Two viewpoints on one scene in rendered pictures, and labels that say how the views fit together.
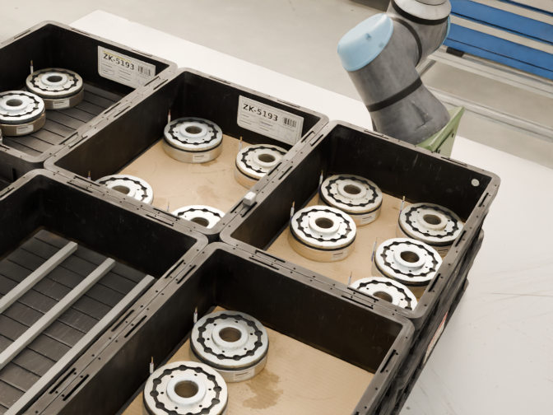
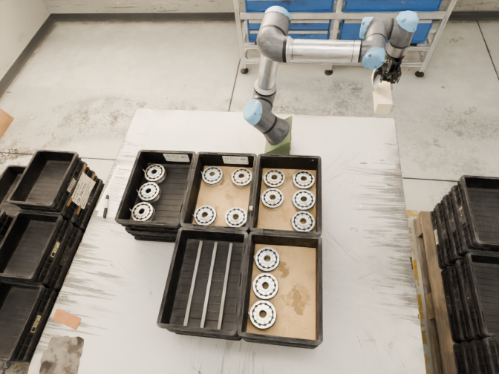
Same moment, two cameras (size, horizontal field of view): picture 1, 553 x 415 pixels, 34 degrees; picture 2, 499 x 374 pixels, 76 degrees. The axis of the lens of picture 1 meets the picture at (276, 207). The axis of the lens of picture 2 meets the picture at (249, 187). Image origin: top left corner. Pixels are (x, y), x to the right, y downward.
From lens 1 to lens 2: 0.65 m
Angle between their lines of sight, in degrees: 24
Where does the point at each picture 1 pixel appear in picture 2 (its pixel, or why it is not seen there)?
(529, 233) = (326, 149)
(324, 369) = (296, 252)
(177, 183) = (217, 197)
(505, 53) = not seen: hidden behind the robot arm
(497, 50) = not seen: hidden behind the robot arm
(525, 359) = (343, 204)
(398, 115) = (273, 133)
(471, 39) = not seen: hidden behind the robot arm
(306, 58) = (201, 58)
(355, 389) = (307, 256)
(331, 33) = (204, 41)
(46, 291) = (203, 263)
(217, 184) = (229, 191)
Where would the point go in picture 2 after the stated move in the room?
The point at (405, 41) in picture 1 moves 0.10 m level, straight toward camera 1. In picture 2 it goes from (266, 107) to (270, 122)
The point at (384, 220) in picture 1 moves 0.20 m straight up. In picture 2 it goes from (287, 181) to (288, 156)
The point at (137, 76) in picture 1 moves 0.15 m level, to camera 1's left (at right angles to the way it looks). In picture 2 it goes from (182, 159) to (152, 167)
